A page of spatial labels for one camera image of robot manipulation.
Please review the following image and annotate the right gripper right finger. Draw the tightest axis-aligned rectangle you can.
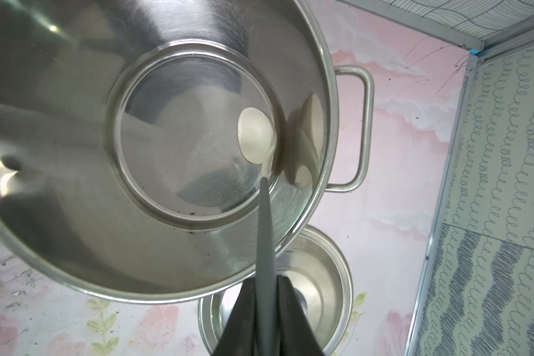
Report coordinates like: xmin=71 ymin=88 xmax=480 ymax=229
xmin=277 ymin=275 xmax=324 ymax=356

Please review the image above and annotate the stainless steel pot lid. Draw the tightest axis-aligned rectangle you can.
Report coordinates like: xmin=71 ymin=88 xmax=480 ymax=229
xmin=198 ymin=225 xmax=353 ymax=355

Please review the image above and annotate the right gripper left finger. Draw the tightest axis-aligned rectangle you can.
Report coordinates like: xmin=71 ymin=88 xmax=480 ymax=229
xmin=212 ymin=277 xmax=256 ymax=356

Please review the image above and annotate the cream spoon with grey handle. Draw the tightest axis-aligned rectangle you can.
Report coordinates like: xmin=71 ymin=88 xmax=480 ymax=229
xmin=237 ymin=107 xmax=280 ymax=355

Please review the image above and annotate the stainless steel stock pot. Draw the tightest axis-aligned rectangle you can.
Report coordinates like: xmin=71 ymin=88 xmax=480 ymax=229
xmin=0 ymin=1 xmax=375 ymax=303

